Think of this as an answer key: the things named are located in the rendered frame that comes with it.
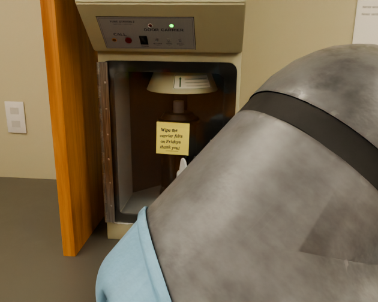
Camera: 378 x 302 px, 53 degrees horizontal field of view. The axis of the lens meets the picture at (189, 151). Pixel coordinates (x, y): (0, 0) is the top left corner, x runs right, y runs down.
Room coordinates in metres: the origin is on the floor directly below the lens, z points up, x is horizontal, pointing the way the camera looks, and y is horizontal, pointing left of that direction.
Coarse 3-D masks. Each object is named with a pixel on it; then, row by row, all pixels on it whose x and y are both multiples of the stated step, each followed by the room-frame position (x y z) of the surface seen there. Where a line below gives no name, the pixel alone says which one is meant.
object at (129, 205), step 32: (128, 64) 0.87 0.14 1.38; (160, 64) 0.86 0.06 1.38; (192, 64) 0.85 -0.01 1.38; (224, 64) 0.84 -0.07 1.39; (128, 96) 0.87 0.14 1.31; (160, 96) 0.86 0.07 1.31; (192, 96) 0.85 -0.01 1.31; (224, 96) 0.84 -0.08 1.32; (128, 128) 0.87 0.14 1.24; (192, 128) 0.85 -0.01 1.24; (128, 160) 0.87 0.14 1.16; (160, 160) 0.86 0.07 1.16; (192, 160) 0.85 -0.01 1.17; (128, 192) 0.87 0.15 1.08; (160, 192) 0.86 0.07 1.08; (128, 224) 0.87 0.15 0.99
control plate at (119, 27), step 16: (96, 16) 0.79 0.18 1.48; (112, 16) 0.78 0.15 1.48; (112, 32) 0.81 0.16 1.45; (128, 32) 0.81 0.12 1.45; (144, 32) 0.81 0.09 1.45; (160, 32) 0.80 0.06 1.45; (176, 32) 0.80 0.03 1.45; (192, 32) 0.80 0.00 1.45; (112, 48) 0.85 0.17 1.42; (128, 48) 0.84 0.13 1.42; (144, 48) 0.84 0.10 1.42; (160, 48) 0.83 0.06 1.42; (176, 48) 0.83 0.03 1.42; (192, 48) 0.83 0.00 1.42
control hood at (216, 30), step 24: (96, 0) 0.77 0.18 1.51; (120, 0) 0.76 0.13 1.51; (144, 0) 0.76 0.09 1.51; (168, 0) 0.75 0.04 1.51; (192, 0) 0.75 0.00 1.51; (216, 0) 0.74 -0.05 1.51; (240, 0) 0.74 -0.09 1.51; (96, 24) 0.80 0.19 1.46; (216, 24) 0.78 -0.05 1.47; (240, 24) 0.77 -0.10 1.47; (96, 48) 0.85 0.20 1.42; (216, 48) 0.82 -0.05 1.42; (240, 48) 0.82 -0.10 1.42
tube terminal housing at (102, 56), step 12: (108, 60) 0.88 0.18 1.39; (120, 60) 0.88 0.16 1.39; (132, 60) 0.88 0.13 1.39; (144, 60) 0.87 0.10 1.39; (156, 60) 0.87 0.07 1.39; (168, 60) 0.87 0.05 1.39; (180, 60) 0.87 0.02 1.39; (192, 60) 0.86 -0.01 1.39; (204, 60) 0.86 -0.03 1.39; (216, 60) 0.86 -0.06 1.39; (228, 60) 0.86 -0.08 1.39; (240, 60) 0.85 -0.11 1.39; (240, 72) 0.85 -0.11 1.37; (108, 228) 0.88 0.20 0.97; (120, 228) 0.88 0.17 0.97
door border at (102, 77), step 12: (108, 84) 0.87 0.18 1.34; (108, 96) 0.87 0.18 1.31; (108, 108) 0.87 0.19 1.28; (108, 120) 0.87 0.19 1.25; (108, 132) 0.87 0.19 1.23; (108, 144) 0.87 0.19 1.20; (108, 156) 0.87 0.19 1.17; (108, 168) 0.87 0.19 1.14; (108, 180) 0.87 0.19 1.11; (108, 192) 0.87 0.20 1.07; (108, 204) 0.87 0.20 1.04; (108, 216) 0.87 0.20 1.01
